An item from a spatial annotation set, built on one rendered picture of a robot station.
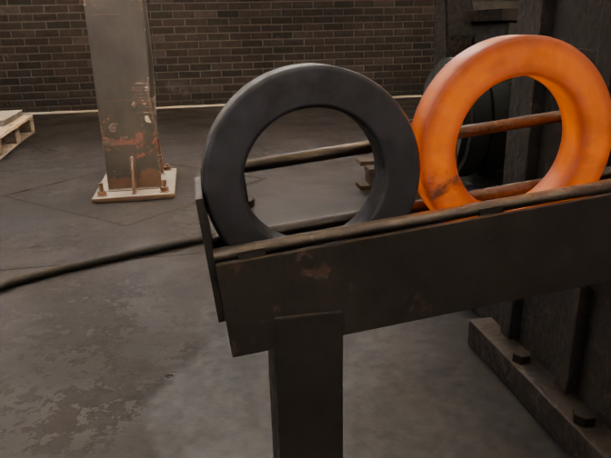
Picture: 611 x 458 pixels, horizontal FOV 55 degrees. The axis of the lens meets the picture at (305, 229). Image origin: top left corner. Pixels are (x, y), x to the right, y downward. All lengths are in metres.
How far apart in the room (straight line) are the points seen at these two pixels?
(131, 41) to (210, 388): 1.96
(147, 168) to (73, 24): 3.74
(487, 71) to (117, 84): 2.59
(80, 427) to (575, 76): 1.14
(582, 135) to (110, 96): 2.62
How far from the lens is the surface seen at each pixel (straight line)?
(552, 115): 0.64
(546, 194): 0.55
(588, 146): 0.59
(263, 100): 0.47
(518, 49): 0.54
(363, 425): 1.28
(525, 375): 1.37
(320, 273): 0.49
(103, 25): 3.01
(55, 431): 1.38
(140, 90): 2.99
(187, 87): 6.57
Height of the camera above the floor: 0.78
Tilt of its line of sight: 19 degrees down
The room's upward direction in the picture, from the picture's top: 1 degrees counter-clockwise
